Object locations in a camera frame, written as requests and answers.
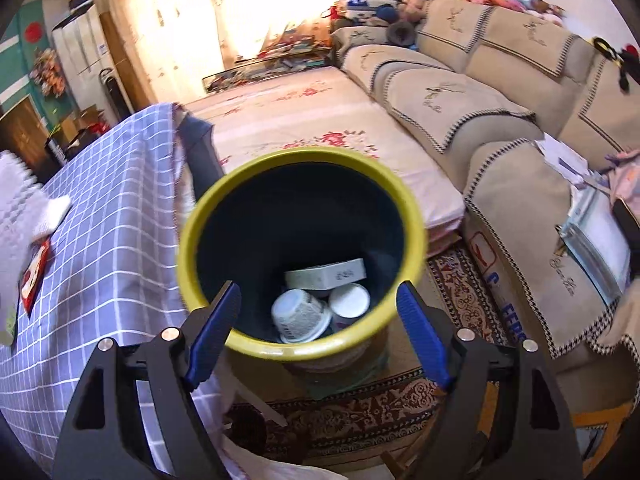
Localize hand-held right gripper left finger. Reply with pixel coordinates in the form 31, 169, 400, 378
51, 280, 243, 480

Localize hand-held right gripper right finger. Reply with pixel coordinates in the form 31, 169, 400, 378
395, 280, 584, 480

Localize white floral paper cup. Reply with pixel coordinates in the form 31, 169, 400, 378
328, 283, 371, 330

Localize white paper bowl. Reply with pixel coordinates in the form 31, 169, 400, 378
271, 288, 334, 344

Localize white floral printed box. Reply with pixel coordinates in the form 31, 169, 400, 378
284, 258, 367, 292

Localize yellow-rimmed dark waste bin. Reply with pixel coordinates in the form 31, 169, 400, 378
177, 149, 430, 371

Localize printed cardboard box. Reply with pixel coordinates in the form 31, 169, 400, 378
466, 229, 532, 352

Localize patterned carpet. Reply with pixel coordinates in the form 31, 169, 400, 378
225, 250, 521, 471

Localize beige embroidered sofa cover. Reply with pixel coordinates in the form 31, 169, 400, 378
464, 139, 632, 357
467, 9, 577, 79
416, 0, 494, 54
374, 67, 537, 154
341, 45, 452, 92

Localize blue checkered tablecloth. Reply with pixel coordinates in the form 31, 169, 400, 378
0, 102, 236, 480

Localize red printed packet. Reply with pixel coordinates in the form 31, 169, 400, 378
19, 239, 52, 317

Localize stack of magazines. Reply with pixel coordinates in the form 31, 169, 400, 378
559, 189, 632, 307

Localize white foam sheet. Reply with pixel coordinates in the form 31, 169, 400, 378
31, 195, 73, 239

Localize loose white papers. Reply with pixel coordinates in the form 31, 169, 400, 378
534, 136, 592, 182

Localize floral mattress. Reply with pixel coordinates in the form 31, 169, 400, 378
182, 65, 468, 256

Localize translucent ridged foam wrap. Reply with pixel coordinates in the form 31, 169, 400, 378
0, 152, 43, 311

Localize brown cardboard boxes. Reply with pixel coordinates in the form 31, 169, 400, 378
55, 105, 109, 147

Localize black tower fan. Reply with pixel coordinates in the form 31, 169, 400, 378
99, 67, 134, 117

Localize large flat television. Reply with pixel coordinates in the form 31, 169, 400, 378
0, 97, 52, 171

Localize cluttered glass coffee table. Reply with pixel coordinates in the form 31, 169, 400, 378
201, 35, 334, 94

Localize beige sofa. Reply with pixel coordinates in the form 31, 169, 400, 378
329, 0, 640, 411

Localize grey neck pillow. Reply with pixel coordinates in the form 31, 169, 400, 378
387, 20, 419, 47

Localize hanging floral decoration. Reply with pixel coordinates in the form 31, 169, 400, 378
30, 49, 69, 99

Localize cream embroidered curtain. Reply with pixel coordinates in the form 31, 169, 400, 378
92, 0, 351, 111

